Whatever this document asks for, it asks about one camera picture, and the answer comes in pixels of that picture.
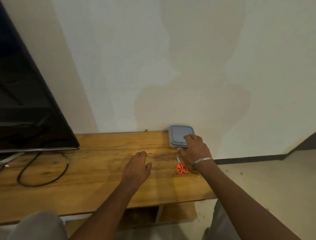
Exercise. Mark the person's right hand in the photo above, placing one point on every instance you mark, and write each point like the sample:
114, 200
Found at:
197, 153

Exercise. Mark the person's left hand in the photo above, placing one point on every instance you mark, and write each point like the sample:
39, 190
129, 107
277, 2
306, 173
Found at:
135, 173

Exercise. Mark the orange scissors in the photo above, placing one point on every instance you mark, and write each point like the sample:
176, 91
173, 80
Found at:
182, 169

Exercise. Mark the grey lidded plastic container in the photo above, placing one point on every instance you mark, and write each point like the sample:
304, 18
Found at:
176, 134

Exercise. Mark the person's left forearm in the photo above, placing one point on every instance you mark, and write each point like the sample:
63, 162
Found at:
103, 215

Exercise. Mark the person's right forearm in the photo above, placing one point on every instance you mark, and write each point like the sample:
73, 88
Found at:
242, 205

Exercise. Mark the person's right leg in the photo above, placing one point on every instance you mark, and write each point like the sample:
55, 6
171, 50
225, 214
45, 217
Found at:
219, 222

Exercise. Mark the person's leg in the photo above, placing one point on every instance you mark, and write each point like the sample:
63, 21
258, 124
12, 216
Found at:
219, 222
37, 227

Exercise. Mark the person's left leg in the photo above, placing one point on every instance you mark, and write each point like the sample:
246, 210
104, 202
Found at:
37, 227

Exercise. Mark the black television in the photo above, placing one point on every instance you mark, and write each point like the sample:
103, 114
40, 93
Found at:
27, 111

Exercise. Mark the silver television stand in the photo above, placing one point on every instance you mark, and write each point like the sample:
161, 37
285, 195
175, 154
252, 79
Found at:
10, 159

